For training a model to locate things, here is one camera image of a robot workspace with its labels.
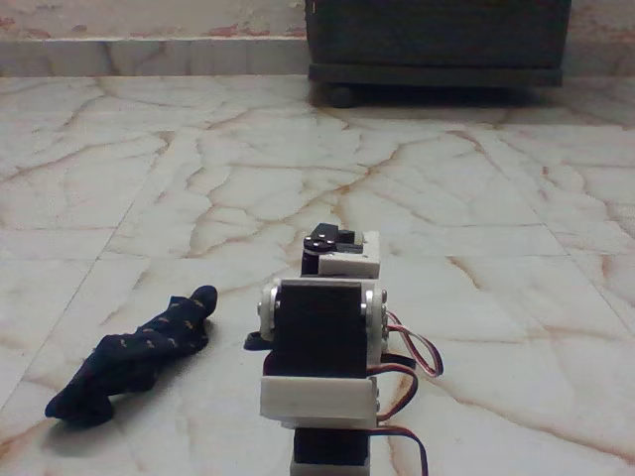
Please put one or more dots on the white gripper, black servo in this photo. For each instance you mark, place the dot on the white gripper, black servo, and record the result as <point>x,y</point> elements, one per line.
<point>347,258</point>

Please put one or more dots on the dark navy patterned sock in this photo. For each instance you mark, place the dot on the dark navy patterned sock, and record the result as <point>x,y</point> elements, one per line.
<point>134,354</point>

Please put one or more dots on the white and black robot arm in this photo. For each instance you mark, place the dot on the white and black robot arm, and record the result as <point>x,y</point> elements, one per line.
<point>317,327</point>

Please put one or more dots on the round dark cabinet foot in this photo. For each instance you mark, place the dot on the round dark cabinet foot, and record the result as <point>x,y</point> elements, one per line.
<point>342,95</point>

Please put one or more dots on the dark wooden cabinet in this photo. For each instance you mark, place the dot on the dark wooden cabinet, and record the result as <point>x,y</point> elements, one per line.
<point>436,35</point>

